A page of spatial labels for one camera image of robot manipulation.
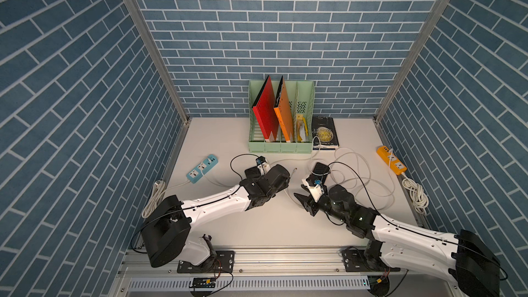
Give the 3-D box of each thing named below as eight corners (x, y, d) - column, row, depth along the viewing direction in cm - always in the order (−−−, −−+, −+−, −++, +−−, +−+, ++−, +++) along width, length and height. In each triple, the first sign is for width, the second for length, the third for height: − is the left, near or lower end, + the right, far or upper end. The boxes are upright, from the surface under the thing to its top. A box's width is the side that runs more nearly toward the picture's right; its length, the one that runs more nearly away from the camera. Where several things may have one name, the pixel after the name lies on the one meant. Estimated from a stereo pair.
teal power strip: (187, 179, 96) (185, 176, 94) (212, 155, 105) (211, 152, 102) (194, 185, 94) (193, 182, 92) (220, 160, 103) (218, 157, 101)
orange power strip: (396, 175, 98) (399, 172, 95) (375, 150, 108) (378, 146, 105) (405, 172, 99) (408, 169, 97) (384, 147, 109) (387, 144, 106)
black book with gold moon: (313, 150, 107) (314, 147, 105) (309, 119, 122) (309, 116, 120) (339, 150, 107) (340, 147, 105) (331, 119, 122) (332, 116, 120)
